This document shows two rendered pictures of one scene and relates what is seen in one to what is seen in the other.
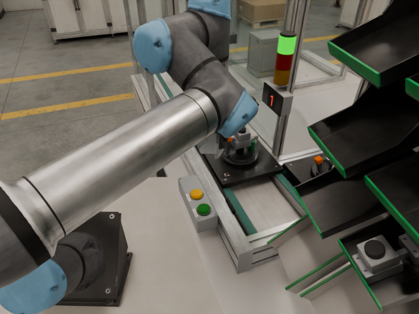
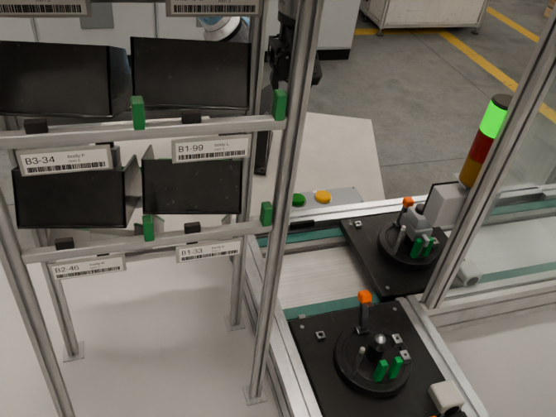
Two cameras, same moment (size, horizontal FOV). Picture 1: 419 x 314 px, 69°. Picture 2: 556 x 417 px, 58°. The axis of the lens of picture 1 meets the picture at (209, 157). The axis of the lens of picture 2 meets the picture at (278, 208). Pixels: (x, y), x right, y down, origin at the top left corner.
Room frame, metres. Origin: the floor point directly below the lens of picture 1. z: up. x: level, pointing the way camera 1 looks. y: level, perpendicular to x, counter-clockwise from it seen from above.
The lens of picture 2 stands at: (0.58, -0.95, 1.76)
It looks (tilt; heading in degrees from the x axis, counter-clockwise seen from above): 40 degrees down; 89
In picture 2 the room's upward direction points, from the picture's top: 8 degrees clockwise
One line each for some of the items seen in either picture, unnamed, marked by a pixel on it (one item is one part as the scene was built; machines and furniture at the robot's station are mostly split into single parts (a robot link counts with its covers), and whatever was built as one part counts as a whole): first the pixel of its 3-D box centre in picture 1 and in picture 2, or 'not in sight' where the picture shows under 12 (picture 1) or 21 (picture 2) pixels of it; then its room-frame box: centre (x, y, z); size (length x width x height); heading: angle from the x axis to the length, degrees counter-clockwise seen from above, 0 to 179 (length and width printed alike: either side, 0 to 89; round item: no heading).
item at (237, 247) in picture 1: (196, 166); (395, 218); (0.91, 0.05, 0.91); 0.89 x 0.06 x 0.11; 21
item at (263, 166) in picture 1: (239, 158); (405, 251); (0.90, -0.11, 0.96); 0.24 x 0.24 x 0.02; 21
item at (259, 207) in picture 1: (234, 154); (437, 267); (1.00, -0.11, 0.91); 0.84 x 0.28 x 0.10; 21
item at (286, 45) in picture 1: (286, 43); (500, 118); (0.93, -0.23, 1.38); 0.05 x 0.05 x 0.05
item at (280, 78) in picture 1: (281, 75); (477, 169); (0.93, -0.23, 1.28); 0.05 x 0.05 x 0.05
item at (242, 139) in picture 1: (244, 136); (420, 222); (0.91, -0.12, 1.06); 0.08 x 0.04 x 0.07; 111
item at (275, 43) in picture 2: not in sight; (291, 43); (0.58, 0.01, 1.37); 0.09 x 0.08 x 0.12; 111
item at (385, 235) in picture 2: (239, 154); (408, 244); (0.90, -0.11, 0.98); 0.14 x 0.14 x 0.02
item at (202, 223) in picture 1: (196, 201); (320, 206); (0.71, 0.04, 0.93); 0.21 x 0.07 x 0.06; 21
